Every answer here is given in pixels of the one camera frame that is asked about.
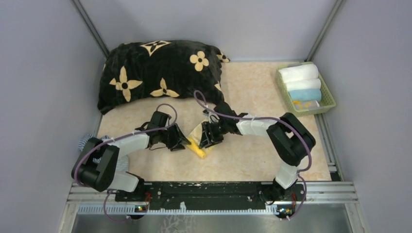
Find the light blue towel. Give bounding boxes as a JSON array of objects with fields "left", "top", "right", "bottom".
[{"left": 288, "top": 89, "right": 322, "bottom": 101}]

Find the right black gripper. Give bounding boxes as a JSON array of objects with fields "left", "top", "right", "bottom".
[{"left": 199, "top": 120, "right": 228, "bottom": 149}]

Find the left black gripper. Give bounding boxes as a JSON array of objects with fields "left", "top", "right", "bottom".
[{"left": 158, "top": 123, "right": 191, "bottom": 151}]

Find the pale yellow cream towel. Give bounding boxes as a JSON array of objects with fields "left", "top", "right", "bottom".
[{"left": 187, "top": 119, "right": 215, "bottom": 159}]

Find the white rolled towel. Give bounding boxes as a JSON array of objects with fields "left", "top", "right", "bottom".
[
  {"left": 285, "top": 79, "right": 322, "bottom": 92},
  {"left": 278, "top": 64, "right": 319, "bottom": 83}
]

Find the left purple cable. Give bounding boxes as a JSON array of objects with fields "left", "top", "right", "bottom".
[{"left": 74, "top": 103, "right": 178, "bottom": 223}]

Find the black pillow with tan flowers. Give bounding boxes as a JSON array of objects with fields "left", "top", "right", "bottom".
[{"left": 97, "top": 40, "right": 230, "bottom": 115}]

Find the blue white striped towel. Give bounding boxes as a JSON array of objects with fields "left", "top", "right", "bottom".
[{"left": 78, "top": 134, "right": 129, "bottom": 171}]

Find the middle white rolled towel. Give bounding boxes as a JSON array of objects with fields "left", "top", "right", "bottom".
[{"left": 285, "top": 79, "right": 322, "bottom": 92}]

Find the purple cable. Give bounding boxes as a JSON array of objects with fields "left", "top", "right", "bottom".
[
  {"left": 74, "top": 103, "right": 178, "bottom": 223},
  {"left": 193, "top": 90, "right": 313, "bottom": 221}
]

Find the white toothed cable strip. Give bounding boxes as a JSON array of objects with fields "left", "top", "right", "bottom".
[{"left": 77, "top": 202, "right": 279, "bottom": 216}]

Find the aluminium frame rail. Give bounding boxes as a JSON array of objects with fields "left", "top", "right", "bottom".
[{"left": 66, "top": 181, "right": 359, "bottom": 204}]

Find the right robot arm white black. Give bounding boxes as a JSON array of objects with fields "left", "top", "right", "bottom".
[{"left": 197, "top": 102, "right": 316, "bottom": 200}]

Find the yellow grey towel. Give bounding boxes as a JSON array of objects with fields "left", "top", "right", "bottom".
[{"left": 292, "top": 100, "right": 320, "bottom": 111}]

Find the top white rolled towel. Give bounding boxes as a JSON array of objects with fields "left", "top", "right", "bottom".
[{"left": 278, "top": 64, "right": 319, "bottom": 83}]

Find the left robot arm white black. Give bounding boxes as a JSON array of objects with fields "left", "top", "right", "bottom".
[{"left": 71, "top": 111, "right": 191, "bottom": 201}]

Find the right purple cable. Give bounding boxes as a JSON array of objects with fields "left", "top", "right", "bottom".
[{"left": 193, "top": 90, "right": 313, "bottom": 221}]

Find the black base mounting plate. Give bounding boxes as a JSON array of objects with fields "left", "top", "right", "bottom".
[{"left": 115, "top": 182, "right": 304, "bottom": 211}]

